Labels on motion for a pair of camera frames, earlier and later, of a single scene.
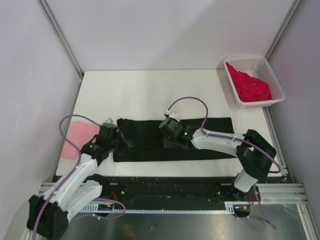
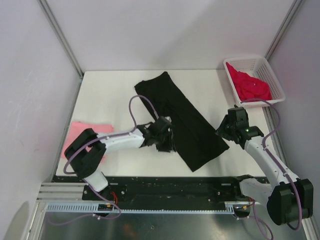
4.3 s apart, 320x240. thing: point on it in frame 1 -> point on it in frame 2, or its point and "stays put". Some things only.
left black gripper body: x=111 y=143 -> x=164 y=141
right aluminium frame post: x=281 y=31 stays put
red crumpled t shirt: x=248 y=88 stays put
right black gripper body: x=170 y=141 -> x=225 y=129
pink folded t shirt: x=79 y=134 stays put
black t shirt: x=146 y=137 -> x=195 y=140
